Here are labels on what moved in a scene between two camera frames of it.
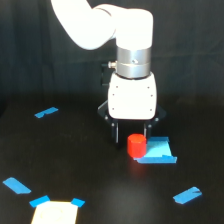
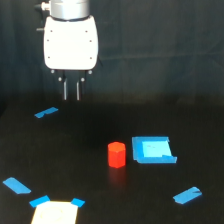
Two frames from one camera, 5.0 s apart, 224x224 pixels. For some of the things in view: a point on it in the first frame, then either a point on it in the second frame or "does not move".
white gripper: x=131 y=101 to x=71 y=45
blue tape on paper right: x=78 y=202 does not move
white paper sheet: x=56 y=212 does not move
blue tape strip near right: x=187 y=195 does not move
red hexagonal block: x=137 y=145 to x=117 y=154
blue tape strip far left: x=48 y=111 does not move
